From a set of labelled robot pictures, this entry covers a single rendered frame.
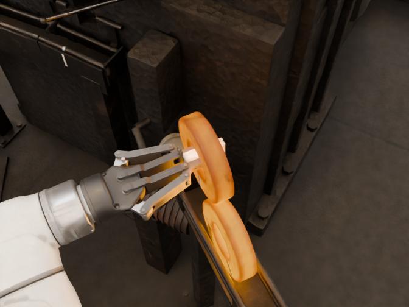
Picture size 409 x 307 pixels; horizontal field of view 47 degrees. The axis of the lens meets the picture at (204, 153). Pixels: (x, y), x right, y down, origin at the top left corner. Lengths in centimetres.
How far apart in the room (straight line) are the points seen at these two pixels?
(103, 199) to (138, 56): 38
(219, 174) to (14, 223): 30
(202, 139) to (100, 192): 17
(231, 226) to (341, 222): 98
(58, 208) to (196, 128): 24
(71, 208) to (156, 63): 39
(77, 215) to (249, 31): 48
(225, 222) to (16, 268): 32
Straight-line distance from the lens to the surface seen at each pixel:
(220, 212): 79
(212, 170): 71
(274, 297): 84
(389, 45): 233
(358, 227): 173
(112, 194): 74
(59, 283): 73
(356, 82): 212
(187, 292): 155
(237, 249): 78
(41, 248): 72
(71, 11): 98
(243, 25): 95
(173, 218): 111
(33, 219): 72
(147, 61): 99
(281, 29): 95
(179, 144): 98
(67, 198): 72
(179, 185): 73
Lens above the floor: 149
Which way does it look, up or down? 56 degrees down
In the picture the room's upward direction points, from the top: straight up
